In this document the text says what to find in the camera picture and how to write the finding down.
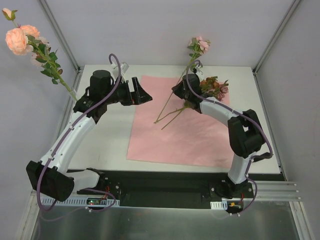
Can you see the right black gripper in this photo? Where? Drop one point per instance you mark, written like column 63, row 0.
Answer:
column 180, row 90

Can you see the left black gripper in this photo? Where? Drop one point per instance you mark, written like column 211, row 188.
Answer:
column 130, row 92

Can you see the pink wrapping paper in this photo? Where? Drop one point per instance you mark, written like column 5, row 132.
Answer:
column 161, row 134

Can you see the pink carnation stem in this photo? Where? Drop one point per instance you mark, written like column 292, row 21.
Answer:
column 198, row 47

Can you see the light pink rose stem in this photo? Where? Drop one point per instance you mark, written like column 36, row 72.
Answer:
column 43, row 56

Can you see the black ribbon gold lettering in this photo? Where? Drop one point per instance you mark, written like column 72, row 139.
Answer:
column 257, row 158

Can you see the peach rose stem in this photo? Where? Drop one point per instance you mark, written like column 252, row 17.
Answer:
column 16, row 38

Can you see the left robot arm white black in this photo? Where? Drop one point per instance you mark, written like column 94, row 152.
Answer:
column 49, row 176

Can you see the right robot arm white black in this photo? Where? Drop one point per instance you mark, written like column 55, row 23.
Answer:
column 245, row 133

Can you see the clear glass vase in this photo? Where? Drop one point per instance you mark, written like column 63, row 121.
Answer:
column 73, row 95

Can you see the artificial flower bouquet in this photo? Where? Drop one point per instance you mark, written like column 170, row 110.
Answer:
column 209, row 87

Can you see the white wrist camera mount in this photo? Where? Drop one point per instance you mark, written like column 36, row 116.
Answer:
column 196, row 69
column 116, row 70

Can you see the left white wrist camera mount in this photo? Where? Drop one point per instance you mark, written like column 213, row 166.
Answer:
column 116, row 70

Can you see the right aluminium corner post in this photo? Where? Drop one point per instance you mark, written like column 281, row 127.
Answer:
column 276, row 35

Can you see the aluminium corner post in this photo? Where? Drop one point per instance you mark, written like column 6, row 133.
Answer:
column 276, row 35
column 59, row 34

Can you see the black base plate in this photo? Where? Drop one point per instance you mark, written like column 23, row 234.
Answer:
column 114, row 174

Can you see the left aluminium corner post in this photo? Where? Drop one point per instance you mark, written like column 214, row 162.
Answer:
column 59, row 34

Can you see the right white cable duct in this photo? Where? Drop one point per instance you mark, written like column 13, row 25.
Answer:
column 219, row 205

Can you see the white cable duct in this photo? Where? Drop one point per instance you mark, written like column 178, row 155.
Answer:
column 88, row 202
column 219, row 205

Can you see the left white cable duct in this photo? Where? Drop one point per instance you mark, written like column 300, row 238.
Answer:
column 88, row 202

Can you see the aluminium front rail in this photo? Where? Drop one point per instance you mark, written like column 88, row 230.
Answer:
column 275, row 190

